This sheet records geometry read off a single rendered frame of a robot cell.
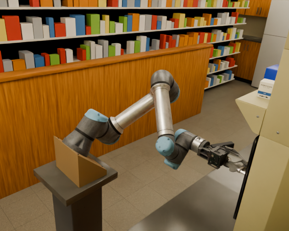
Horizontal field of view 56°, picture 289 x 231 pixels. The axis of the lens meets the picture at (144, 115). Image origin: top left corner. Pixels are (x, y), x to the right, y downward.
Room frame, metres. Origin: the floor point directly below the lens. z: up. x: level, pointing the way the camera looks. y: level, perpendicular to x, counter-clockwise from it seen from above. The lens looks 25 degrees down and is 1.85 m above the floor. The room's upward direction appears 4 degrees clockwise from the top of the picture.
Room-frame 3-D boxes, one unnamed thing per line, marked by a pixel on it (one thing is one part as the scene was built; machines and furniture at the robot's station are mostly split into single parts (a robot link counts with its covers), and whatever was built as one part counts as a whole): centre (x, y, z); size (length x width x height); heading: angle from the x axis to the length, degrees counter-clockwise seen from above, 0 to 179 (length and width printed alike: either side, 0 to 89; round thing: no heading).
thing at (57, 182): (1.18, 0.35, 0.92); 0.32 x 0.32 x 0.04; 48
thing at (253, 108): (0.99, -0.48, 1.46); 0.32 x 0.12 x 0.10; 136
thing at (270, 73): (1.04, -0.53, 1.55); 0.10 x 0.10 x 0.09; 46
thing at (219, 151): (1.03, -0.32, 1.20); 0.12 x 0.09 x 0.08; 46
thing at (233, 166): (0.96, -0.40, 1.18); 0.09 x 0.06 x 0.03; 46
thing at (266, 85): (0.96, -0.45, 1.54); 0.05 x 0.05 x 0.06; 53
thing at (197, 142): (1.09, -0.27, 1.20); 0.08 x 0.05 x 0.08; 136
